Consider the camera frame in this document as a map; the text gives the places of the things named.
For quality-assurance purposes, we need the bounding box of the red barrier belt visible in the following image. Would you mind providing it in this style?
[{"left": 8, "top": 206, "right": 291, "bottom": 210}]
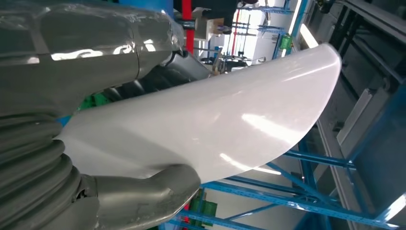
[{"left": 181, "top": 0, "right": 195, "bottom": 55}]

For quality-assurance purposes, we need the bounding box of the blue metal shelf rack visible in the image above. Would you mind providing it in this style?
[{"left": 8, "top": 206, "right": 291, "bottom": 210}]
[{"left": 158, "top": 80, "right": 406, "bottom": 230}]

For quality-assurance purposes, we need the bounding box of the distant blue storage rack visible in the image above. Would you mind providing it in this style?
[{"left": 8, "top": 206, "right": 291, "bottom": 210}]
[{"left": 236, "top": 0, "right": 310, "bottom": 59}]

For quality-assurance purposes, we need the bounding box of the green plastic crate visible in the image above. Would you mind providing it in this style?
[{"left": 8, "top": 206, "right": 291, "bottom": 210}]
[{"left": 187, "top": 190, "right": 218, "bottom": 219}]

